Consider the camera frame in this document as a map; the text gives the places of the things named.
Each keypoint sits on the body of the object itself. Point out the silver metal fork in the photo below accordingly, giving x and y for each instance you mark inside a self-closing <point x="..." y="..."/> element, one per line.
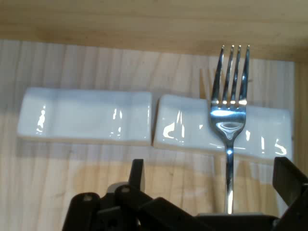
<point x="227" y="125"/>

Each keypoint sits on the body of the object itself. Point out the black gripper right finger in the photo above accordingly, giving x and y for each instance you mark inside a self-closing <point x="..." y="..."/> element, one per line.
<point x="293" y="187"/>

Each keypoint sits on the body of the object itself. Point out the white ceramic cutlery rest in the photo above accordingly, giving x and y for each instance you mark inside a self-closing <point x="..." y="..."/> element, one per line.
<point x="84" y="115"/>
<point x="187" y="130"/>

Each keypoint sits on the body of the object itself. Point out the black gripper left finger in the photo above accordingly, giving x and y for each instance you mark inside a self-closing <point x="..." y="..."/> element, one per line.
<point x="120" y="211"/>

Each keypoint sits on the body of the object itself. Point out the light wooden drawer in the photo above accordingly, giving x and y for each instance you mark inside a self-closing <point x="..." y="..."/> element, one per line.
<point x="96" y="24"/>

